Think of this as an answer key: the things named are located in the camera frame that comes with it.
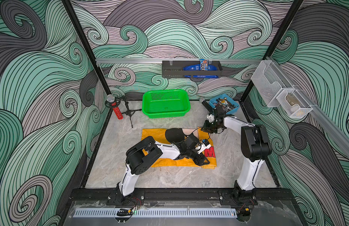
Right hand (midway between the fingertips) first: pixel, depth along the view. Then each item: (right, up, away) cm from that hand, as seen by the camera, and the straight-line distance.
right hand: (204, 129), depth 99 cm
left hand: (-1, -16, -16) cm, 22 cm away
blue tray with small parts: (+26, +19, +19) cm, 38 cm away
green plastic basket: (-28, +20, +19) cm, 39 cm away
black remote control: (+7, +16, +14) cm, 23 cm away
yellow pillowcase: (-32, -4, -1) cm, 33 cm away
